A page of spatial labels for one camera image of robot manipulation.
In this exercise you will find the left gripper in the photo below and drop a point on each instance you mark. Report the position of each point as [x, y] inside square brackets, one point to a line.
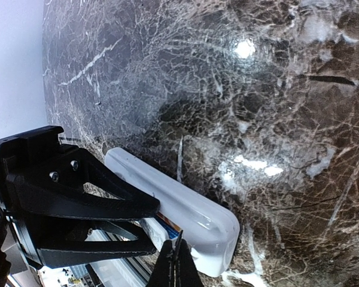
[42, 177]

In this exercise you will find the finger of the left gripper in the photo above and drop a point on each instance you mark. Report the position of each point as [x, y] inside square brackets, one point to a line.
[55, 252]

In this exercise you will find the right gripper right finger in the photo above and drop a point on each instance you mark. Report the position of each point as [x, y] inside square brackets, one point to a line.
[186, 273]

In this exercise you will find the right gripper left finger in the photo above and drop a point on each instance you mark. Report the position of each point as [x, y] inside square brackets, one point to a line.
[163, 273]

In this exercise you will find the white remote control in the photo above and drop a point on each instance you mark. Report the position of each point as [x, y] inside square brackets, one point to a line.
[210, 230]

